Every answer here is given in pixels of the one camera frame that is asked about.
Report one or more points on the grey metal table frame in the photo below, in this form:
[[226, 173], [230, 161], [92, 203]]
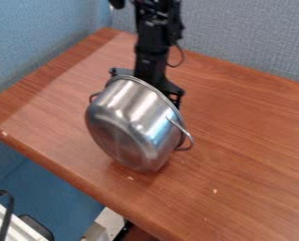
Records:
[[110, 227]]

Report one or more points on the metal pot with handle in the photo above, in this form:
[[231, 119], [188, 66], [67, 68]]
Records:
[[135, 124]]

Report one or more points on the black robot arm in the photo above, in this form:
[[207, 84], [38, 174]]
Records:
[[150, 6]]

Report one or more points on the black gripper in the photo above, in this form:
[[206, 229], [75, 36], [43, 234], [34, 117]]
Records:
[[159, 31]]

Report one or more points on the black object under table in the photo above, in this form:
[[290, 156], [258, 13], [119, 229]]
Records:
[[38, 226]]

